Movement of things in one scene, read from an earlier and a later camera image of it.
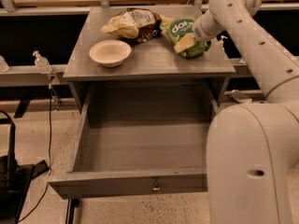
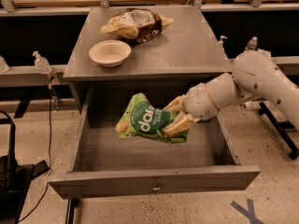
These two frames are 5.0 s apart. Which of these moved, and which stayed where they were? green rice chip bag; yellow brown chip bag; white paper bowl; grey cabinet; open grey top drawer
Moved: green rice chip bag
Stayed: open grey top drawer; white paper bowl; yellow brown chip bag; grey cabinet
